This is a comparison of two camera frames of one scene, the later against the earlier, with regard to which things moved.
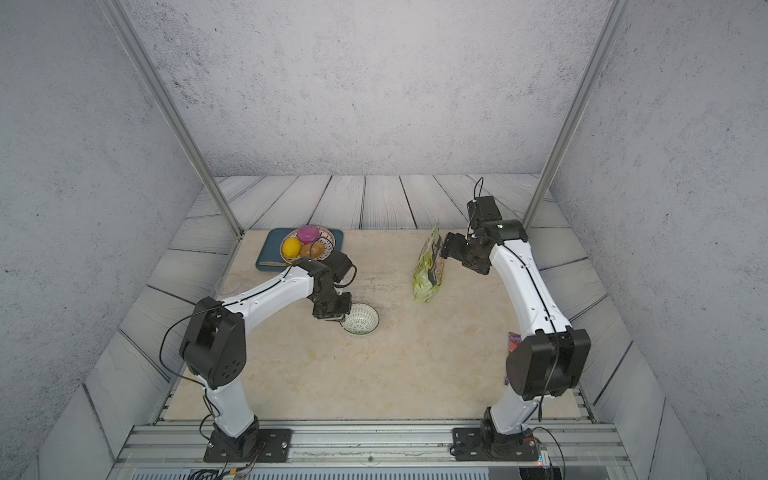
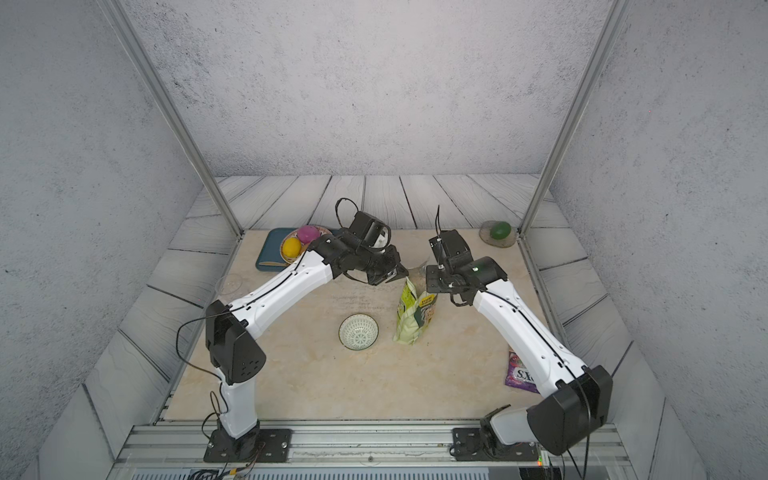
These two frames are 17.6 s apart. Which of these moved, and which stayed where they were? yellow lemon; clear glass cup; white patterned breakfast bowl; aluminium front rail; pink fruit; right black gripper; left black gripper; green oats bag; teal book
Moved: right black gripper; green oats bag; white patterned breakfast bowl; left black gripper
Stayed: pink fruit; teal book; aluminium front rail; yellow lemon; clear glass cup
